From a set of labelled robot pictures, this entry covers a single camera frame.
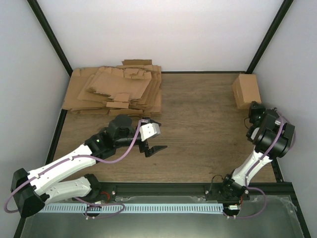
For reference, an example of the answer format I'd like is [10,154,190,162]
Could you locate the stack of flat cardboard blanks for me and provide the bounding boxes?
[62,59,162,117]

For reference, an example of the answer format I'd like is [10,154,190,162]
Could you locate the light blue slotted strip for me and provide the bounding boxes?
[40,203,223,214]

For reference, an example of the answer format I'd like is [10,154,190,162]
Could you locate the black left corner frame post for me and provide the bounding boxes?
[27,0,73,76]

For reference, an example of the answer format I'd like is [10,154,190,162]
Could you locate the brown cardboard box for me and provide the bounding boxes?
[232,74,261,103]
[236,101,251,110]

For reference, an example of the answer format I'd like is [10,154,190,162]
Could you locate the black right corner frame post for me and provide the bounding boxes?
[245,0,293,74]

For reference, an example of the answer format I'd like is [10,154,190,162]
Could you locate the clear acrylic front plate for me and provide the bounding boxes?
[21,196,306,238]

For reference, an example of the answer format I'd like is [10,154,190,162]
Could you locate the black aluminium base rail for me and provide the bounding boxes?
[83,182,296,202]

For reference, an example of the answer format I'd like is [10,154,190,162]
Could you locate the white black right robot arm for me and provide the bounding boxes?
[220,101,295,200]

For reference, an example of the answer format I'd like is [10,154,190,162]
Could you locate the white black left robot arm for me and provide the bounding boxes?
[3,115,166,218]

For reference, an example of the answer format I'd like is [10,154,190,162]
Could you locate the black corner frame post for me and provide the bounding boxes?
[27,0,73,76]
[245,0,293,74]

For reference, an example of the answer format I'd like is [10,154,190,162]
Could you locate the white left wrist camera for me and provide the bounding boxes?
[139,122,160,141]

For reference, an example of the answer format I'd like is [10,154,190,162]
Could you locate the folded brown cardboard box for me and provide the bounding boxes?
[236,101,251,110]

